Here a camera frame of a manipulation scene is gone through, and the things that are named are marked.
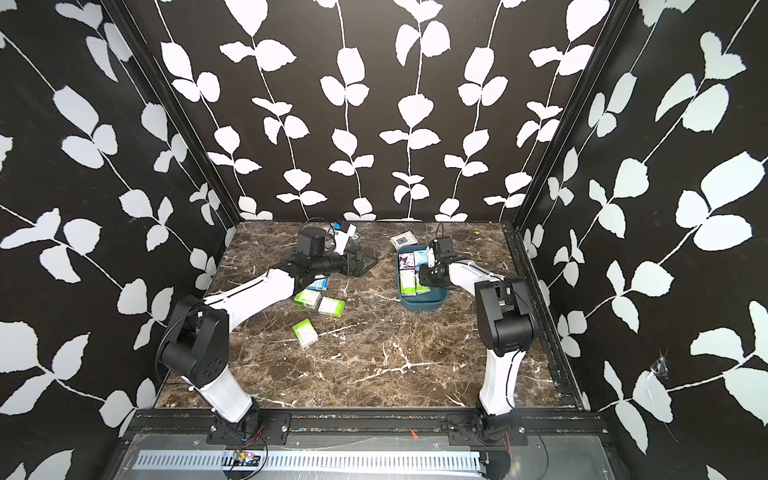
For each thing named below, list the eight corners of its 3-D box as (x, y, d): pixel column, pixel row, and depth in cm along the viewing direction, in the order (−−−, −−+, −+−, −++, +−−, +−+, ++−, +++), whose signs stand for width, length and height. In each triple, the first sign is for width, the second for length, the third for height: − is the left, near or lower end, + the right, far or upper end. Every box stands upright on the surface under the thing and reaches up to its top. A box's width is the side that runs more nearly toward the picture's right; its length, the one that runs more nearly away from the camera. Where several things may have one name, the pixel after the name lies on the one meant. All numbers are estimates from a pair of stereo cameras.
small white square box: (395, 250, 115) (396, 246, 113) (390, 241, 118) (390, 237, 116) (417, 244, 117) (417, 240, 115) (411, 234, 120) (411, 230, 119)
